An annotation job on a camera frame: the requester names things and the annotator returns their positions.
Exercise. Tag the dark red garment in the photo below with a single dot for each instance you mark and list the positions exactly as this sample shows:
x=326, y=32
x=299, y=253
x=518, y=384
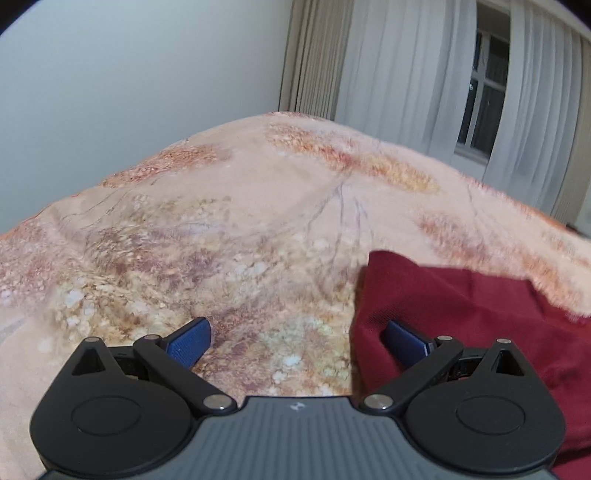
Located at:
x=478, y=309

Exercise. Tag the white sheer curtain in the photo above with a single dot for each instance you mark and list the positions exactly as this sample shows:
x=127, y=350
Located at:
x=406, y=79

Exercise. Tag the window with white frame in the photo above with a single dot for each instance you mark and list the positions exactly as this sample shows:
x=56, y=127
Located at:
x=488, y=83

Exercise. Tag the floral beige bed blanket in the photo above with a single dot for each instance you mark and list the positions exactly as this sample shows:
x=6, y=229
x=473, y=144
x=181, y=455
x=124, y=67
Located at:
x=264, y=226

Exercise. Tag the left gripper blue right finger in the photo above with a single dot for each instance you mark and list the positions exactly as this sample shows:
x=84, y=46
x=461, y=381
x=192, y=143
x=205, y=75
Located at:
x=407, y=345

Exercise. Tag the beige drape left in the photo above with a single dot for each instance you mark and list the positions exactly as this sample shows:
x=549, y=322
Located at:
x=314, y=57

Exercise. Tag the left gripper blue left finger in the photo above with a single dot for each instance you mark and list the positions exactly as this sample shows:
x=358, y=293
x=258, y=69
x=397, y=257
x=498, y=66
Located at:
x=189, y=343

